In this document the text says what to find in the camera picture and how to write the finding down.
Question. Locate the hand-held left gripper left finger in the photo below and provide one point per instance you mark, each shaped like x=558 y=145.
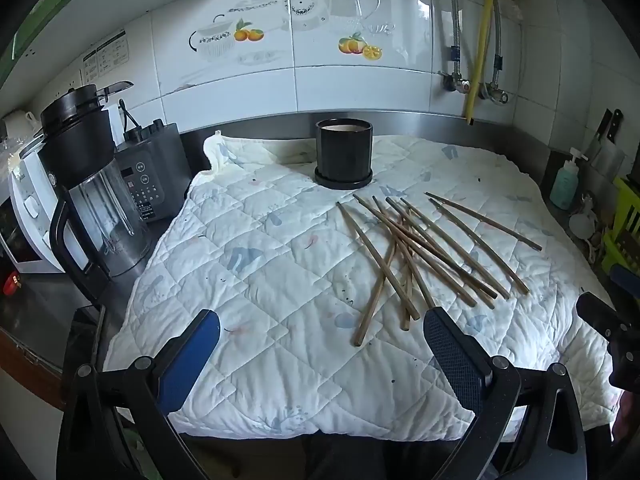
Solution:
x=190 y=355

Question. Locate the small red object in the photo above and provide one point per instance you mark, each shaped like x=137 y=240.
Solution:
x=11 y=284

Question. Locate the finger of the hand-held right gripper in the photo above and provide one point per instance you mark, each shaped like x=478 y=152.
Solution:
x=627 y=277
x=597 y=312

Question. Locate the white kitchen appliance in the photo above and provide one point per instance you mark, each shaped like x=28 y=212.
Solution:
x=30 y=210

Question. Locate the teal pump soap bottle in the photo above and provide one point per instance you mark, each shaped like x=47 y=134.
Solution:
x=565 y=185

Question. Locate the white quilted printed mat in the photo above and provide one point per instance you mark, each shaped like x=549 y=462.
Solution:
x=260 y=280

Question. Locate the plain metal valve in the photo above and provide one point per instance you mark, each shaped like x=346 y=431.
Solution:
x=492 y=94

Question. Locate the bunch of wooden chopsticks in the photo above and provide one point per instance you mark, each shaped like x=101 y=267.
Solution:
x=484 y=221

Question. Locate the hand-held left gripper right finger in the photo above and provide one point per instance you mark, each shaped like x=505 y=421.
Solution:
x=452 y=360

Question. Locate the grey blender base unit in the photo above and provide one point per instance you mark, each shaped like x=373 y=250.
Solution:
x=155 y=170

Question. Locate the steel kitchen cleaver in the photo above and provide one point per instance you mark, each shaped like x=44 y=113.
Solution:
x=609 y=160

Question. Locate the black round utensil holder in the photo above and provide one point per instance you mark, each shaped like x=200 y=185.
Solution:
x=344 y=155

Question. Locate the green plastic rack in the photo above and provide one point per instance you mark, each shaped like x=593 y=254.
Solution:
x=622 y=225

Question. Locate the green edged wall cabinet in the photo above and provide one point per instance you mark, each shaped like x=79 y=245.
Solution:
x=30 y=25

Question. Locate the white wall label sticker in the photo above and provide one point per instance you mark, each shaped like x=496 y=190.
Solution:
x=105 y=55

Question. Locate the black lidded glass blender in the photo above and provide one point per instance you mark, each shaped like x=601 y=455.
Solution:
x=75 y=155

